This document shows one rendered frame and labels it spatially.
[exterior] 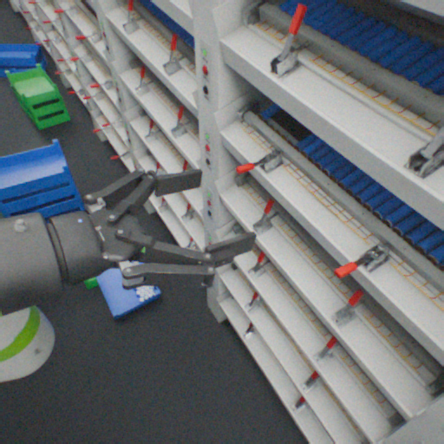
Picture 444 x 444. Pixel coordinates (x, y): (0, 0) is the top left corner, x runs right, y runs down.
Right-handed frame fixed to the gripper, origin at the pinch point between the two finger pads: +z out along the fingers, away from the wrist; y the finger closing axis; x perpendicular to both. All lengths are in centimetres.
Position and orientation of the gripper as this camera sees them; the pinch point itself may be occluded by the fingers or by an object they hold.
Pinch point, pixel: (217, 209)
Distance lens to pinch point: 50.2
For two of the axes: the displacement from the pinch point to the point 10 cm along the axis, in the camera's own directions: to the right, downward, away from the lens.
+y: 5.2, 6.4, -5.7
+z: 8.4, -2.4, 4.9
